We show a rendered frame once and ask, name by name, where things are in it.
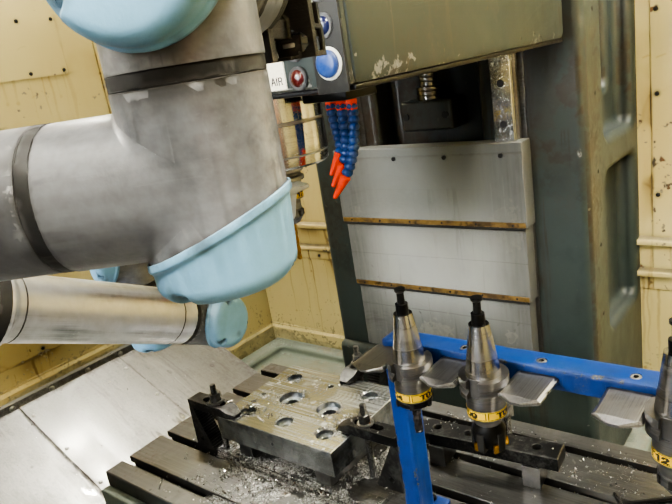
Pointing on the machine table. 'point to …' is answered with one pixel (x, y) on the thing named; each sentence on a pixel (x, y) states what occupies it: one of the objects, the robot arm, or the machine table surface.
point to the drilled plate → (253, 432)
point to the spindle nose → (301, 132)
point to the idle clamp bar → (539, 459)
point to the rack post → (413, 456)
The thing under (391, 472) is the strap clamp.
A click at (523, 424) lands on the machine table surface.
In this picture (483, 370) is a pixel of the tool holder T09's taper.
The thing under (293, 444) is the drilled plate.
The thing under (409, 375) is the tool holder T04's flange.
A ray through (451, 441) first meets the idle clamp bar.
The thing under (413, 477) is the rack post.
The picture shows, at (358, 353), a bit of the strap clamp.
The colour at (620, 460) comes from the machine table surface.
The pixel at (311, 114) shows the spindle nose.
